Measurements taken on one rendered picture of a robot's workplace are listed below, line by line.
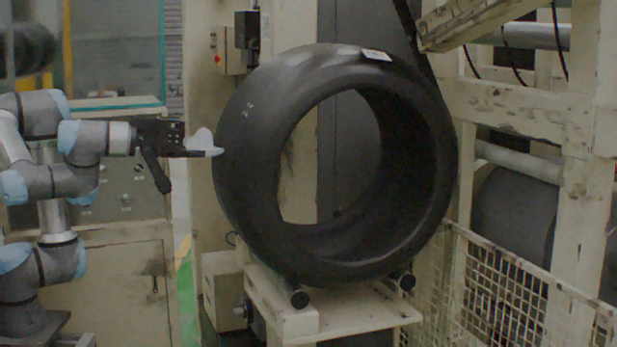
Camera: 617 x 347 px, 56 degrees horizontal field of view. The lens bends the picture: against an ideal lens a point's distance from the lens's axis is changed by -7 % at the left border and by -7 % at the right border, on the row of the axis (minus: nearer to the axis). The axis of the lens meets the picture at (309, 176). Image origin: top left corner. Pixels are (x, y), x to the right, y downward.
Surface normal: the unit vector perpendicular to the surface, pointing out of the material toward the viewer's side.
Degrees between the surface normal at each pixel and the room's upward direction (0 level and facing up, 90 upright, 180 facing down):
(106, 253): 90
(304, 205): 90
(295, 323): 90
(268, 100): 61
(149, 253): 90
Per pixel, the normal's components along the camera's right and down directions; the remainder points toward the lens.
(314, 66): -0.04, -0.48
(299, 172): 0.35, 0.22
